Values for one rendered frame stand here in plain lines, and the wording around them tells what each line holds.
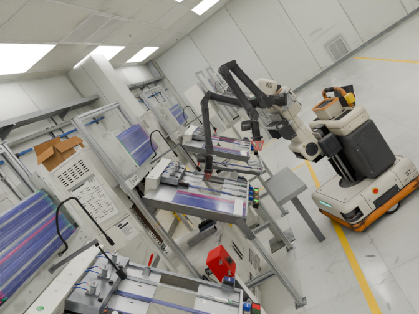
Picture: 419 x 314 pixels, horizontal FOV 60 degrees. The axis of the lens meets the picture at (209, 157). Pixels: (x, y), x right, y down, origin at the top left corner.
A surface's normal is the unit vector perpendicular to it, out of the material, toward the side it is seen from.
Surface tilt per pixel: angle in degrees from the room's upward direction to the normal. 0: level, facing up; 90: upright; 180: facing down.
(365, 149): 90
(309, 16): 90
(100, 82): 90
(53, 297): 47
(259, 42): 90
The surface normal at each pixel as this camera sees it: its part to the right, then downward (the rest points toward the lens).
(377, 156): 0.16, 0.08
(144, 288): 0.19, -0.93
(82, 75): -0.12, 0.28
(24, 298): 0.81, -0.53
